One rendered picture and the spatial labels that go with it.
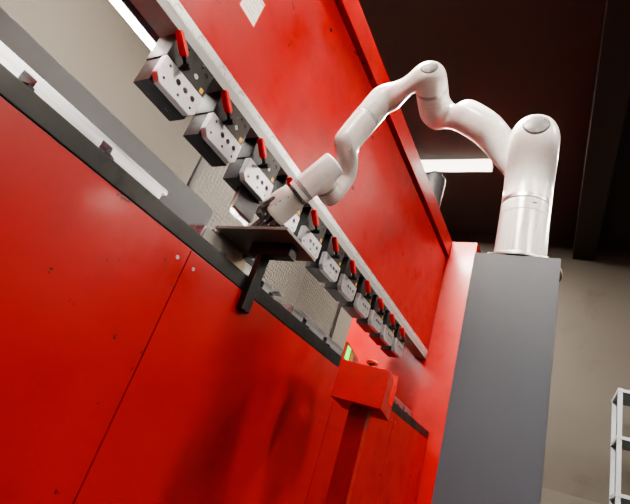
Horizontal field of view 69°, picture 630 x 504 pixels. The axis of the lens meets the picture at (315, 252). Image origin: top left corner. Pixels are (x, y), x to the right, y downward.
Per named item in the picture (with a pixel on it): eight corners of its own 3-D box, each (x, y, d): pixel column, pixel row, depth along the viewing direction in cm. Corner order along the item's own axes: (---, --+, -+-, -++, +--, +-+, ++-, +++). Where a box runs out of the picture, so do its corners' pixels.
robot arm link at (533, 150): (549, 224, 121) (556, 153, 131) (557, 180, 106) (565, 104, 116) (499, 220, 126) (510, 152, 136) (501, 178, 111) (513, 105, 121)
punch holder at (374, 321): (370, 323, 235) (378, 294, 242) (355, 321, 239) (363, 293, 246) (379, 334, 246) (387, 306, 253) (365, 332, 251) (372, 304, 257)
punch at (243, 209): (231, 210, 146) (242, 186, 150) (226, 210, 147) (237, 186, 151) (248, 228, 154) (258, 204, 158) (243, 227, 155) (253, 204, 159)
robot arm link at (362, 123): (371, 142, 163) (319, 206, 156) (351, 106, 153) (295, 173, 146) (390, 145, 157) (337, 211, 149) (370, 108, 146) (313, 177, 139)
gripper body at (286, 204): (300, 196, 153) (274, 217, 153) (285, 177, 145) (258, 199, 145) (311, 208, 148) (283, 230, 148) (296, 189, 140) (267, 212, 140)
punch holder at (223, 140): (203, 132, 129) (225, 89, 136) (181, 134, 134) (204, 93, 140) (233, 166, 141) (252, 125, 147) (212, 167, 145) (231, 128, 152)
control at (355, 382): (380, 409, 137) (394, 351, 144) (330, 395, 142) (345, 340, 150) (388, 421, 153) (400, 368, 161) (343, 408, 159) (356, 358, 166)
